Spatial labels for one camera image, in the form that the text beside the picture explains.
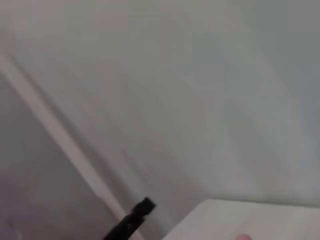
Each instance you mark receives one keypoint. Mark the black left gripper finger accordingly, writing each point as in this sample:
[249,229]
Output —
[137,212]

